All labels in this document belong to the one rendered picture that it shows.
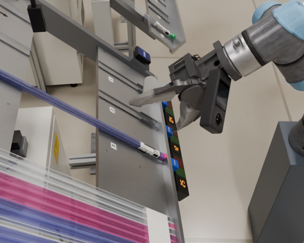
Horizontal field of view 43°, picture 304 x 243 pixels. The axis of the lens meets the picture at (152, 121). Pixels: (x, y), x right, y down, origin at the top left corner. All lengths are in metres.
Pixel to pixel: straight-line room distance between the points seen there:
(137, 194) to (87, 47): 0.45
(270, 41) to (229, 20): 2.11
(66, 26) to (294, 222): 1.03
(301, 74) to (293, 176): 0.54
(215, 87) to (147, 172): 0.27
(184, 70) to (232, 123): 1.30
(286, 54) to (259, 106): 1.44
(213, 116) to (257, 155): 1.25
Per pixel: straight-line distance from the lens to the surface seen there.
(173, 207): 0.85
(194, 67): 0.74
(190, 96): 0.74
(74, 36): 1.05
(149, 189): 0.84
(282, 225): 1.52
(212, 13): 2.86
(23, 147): 1.10
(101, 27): 1.37
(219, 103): 0.71
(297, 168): 1.23
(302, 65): 0.77
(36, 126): 1.19
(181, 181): 0.97
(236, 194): 1.77
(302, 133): 1.21
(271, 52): 0.71
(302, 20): 0.71
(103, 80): 0.96
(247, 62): 0.71
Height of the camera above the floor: 1.46
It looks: 47 degrees down
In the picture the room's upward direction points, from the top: straight up
